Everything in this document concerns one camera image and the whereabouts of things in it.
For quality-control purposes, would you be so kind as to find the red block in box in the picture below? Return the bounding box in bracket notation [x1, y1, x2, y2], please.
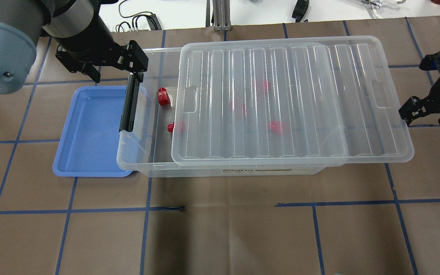
[252, 80, 271, 94]
[167, 121, 185, 133]
[269, 120, 285, 136]

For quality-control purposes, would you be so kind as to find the clear plastic storage box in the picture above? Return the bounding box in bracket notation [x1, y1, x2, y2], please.
[116, 47, 323, 178]

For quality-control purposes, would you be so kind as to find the aluminium frame post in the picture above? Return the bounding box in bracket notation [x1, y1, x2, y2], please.
[205, 0, 232, 32]

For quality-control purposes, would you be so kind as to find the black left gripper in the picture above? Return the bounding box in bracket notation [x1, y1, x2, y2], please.
[55, 37, 149, 83]

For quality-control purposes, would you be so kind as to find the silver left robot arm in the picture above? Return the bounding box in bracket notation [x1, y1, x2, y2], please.
[0, 0, 149, 95]

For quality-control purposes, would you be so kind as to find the clear plastic box lid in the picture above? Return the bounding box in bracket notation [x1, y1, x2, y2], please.
[171, 36, 414, 168]

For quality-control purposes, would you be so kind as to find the blue plastic tray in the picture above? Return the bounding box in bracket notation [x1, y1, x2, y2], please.
[52, 86, 131, 177]

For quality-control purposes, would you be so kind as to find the red block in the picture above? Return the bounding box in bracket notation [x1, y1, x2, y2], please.
[252, 80, 271, 94]
[269, 120, 285, 136]
[167, 121, 185, 133]
[157, 87, 171, 108]

